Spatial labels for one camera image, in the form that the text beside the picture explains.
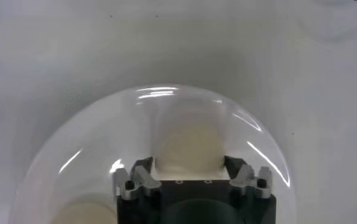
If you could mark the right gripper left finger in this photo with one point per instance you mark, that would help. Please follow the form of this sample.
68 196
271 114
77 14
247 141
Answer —
147 182

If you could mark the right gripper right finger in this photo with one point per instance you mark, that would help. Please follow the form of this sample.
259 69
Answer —
243 179

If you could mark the white steamed baozi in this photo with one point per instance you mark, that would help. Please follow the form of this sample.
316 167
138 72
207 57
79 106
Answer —
190 146
84 214

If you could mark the white round plate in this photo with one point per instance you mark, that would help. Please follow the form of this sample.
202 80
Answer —
90 137

